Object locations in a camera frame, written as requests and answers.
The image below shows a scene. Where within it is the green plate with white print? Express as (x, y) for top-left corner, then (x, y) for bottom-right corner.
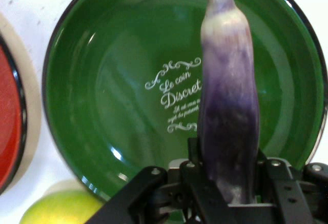
(42, 0), (328, 202)

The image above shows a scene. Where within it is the green toy apple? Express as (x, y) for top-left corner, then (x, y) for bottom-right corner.
(19, 188), (104, 224)

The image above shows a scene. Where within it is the red plate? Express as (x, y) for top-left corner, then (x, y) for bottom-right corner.
(0, 33), (28, 196)

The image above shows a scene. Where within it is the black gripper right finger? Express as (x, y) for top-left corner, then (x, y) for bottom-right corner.
(256, 148), (328, 224)

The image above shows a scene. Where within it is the purple toy eggplant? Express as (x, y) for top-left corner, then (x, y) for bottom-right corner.
(197, 0), (261, 206)

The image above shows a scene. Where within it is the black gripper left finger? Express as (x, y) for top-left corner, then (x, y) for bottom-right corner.
(86, 136), (238, 224)

